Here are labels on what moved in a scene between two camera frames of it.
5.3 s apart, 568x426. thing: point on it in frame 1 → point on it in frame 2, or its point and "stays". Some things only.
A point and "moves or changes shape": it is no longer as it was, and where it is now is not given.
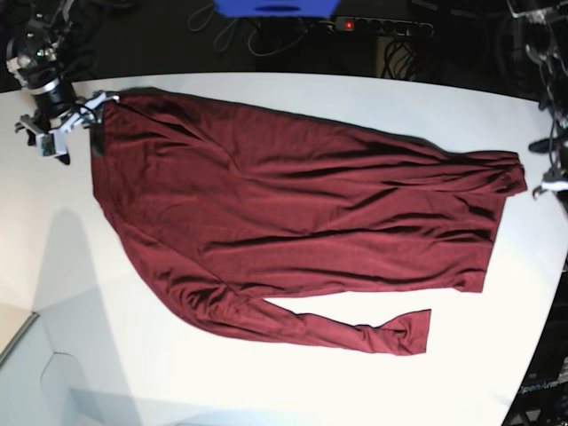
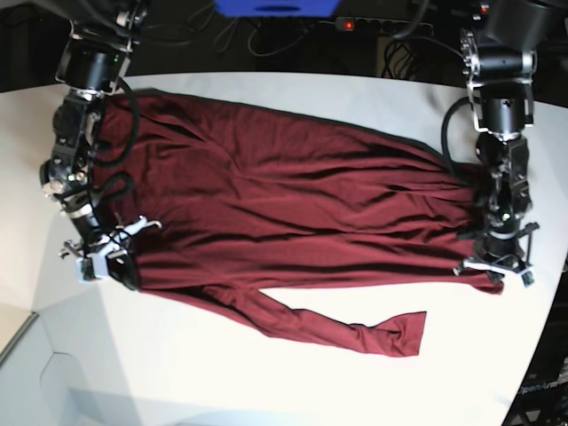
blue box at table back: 277,9 stays
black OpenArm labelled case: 543,398 stays
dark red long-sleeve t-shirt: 230,208 moves or changes shape
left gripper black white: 86,114 → 93,242
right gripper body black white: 556,178 → 502,253
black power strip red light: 384,26 stays
